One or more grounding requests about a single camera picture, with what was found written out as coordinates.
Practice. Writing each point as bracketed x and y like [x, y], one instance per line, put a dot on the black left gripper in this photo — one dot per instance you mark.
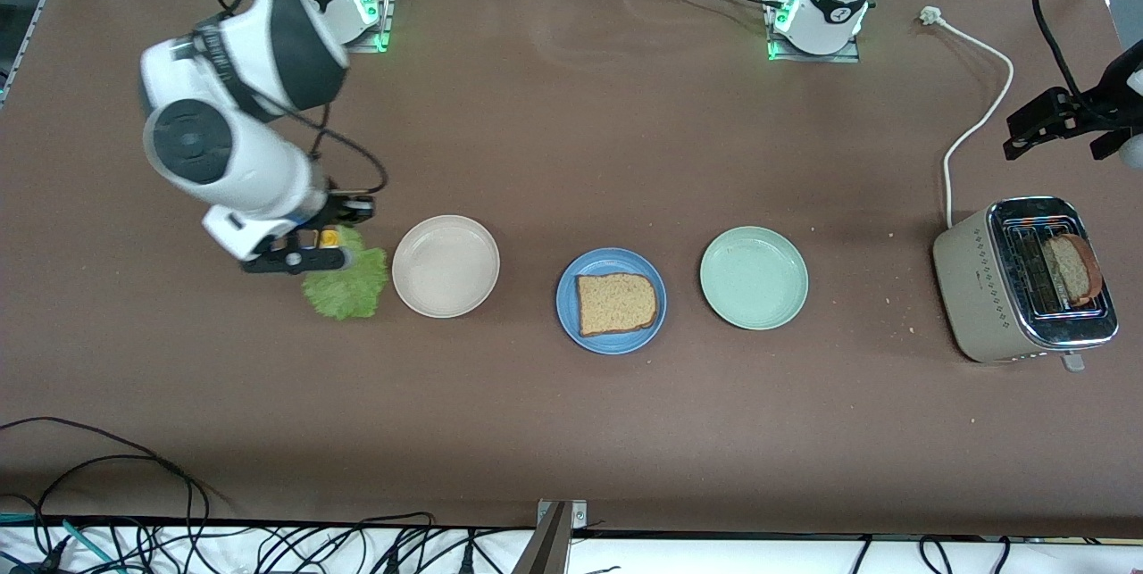
[1097, 103]

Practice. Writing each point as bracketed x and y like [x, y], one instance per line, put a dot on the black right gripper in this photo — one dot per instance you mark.
[337, 212]

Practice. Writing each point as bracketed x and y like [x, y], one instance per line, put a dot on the yellow squeeze bottle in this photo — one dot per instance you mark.
[329, 240]

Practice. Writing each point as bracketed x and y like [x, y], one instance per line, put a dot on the green lettuce leaf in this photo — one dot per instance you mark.
[348, 293]

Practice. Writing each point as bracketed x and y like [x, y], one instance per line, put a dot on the brown bread slice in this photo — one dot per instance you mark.
[616, 304]
[1072, 270]

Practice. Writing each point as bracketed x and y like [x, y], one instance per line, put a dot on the beige round plate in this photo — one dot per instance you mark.
[446, 267]

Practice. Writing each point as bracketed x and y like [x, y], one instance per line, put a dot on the blue round plate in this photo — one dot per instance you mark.
[611, 258]

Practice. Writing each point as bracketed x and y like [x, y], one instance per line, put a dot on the green round plate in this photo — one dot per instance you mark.
[755, 278]

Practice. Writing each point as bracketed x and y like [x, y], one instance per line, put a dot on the beige metal toaster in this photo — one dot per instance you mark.
[978, 288]

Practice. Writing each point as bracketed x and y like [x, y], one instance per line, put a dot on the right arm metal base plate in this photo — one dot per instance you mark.
[379, 43]

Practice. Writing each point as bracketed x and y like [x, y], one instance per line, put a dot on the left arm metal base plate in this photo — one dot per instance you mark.
[817, 58]

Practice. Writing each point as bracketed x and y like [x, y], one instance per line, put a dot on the grey metal table bracket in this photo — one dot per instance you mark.
[549, 547]

